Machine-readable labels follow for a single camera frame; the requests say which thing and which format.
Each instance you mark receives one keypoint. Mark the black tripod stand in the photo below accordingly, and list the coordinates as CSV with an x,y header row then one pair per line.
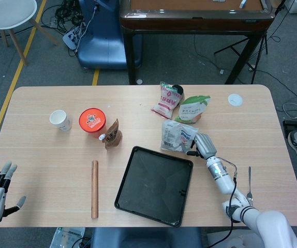
x,y
261,44

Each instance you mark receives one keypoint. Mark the clear plastic bag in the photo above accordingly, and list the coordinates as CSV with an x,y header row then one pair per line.
x,y
65,236

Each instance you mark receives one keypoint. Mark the white plastic chair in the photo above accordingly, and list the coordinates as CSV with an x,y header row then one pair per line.
x,y
6,13

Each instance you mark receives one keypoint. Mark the white floor disc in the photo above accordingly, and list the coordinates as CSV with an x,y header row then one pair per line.
x,y
139,81

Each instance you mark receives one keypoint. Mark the blue white mahjong tile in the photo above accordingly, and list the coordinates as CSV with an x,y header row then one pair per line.
x,y
243,3

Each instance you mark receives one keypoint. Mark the white power strip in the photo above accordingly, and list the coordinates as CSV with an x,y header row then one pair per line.
x,y
72,37

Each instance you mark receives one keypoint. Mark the white paper cup stack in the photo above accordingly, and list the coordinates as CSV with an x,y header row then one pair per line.
x,y
59,120

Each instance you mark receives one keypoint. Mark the green white corn starch bag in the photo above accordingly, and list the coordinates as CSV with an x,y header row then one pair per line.
x,y
191,109

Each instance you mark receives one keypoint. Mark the white plastic powder bag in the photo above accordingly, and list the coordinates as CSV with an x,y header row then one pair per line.
x,y
173,137

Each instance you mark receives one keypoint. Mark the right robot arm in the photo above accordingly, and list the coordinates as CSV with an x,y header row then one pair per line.
x,y
222,178

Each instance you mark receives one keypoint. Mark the black round jar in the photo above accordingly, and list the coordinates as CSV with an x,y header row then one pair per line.
x,y
178,90

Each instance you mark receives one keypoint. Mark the white round table grommet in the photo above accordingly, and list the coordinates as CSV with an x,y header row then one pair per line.
x,y
235,99

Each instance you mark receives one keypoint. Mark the brown peanut sauce pouch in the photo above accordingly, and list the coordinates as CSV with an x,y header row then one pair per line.
x,y
113,137

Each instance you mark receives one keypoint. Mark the wooden rolling pin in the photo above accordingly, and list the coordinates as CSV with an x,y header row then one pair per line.
x,y
94,191

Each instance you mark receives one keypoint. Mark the metal fork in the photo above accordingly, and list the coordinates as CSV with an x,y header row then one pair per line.
x,y
249,180

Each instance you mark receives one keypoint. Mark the black square baking tray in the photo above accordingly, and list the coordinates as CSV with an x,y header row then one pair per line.
x,y
153,186

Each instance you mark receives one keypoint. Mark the orange lidded tub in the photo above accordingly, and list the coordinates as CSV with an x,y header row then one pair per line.
x,y
92,121

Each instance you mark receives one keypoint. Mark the brown mahjong table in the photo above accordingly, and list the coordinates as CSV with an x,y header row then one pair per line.
x,y
195,20

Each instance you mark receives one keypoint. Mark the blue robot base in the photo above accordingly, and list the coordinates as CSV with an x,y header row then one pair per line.
x,y
104,46

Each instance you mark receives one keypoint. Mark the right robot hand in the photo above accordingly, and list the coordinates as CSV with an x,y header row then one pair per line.
x,y
205,146

